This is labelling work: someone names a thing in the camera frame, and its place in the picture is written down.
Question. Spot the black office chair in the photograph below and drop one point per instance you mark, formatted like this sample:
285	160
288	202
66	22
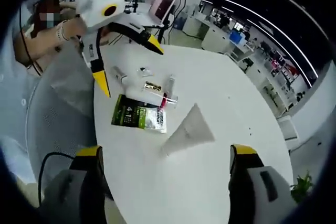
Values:
248	62

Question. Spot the white office cabinets row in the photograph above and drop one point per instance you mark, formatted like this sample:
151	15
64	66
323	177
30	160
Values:
210	40

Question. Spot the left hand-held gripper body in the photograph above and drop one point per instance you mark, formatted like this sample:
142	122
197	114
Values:
97	6

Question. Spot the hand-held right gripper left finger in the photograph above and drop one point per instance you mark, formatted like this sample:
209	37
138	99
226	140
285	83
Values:
89	182

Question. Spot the potted green plant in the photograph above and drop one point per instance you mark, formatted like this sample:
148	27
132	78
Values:
302	187

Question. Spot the person's head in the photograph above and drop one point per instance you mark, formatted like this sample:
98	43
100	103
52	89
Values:
52	2

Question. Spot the person's left hand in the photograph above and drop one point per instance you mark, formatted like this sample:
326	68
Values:
74	28

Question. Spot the gold foil skincare sachet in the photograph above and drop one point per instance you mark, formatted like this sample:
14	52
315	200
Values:
152	86

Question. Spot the small clear skincare sachet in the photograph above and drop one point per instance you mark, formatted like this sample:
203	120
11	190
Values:
144	71

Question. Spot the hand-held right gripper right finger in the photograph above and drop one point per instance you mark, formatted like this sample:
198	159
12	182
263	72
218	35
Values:
244	182

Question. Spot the clear pump skincare bottle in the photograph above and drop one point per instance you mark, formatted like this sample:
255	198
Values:
170	100

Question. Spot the green skincare sachet packet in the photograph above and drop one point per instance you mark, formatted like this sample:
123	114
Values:
126	113

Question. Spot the black tripod stand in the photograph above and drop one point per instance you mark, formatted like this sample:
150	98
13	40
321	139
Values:
160	34

